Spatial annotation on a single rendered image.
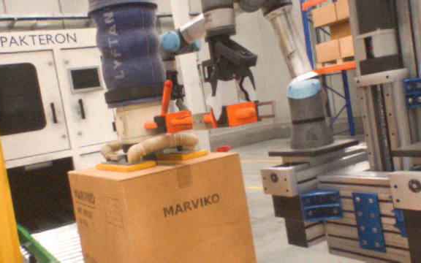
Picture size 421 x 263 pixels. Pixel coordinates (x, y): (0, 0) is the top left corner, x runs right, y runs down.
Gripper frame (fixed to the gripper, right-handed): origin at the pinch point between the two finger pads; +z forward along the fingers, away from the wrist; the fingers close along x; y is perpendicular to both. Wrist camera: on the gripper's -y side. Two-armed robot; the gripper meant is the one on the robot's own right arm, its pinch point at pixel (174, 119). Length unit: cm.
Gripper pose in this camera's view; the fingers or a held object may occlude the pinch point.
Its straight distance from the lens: 203.8
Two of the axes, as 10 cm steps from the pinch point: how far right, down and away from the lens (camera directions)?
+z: 1.6, 9.8, 0.8
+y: 4.7, -0.1, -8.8
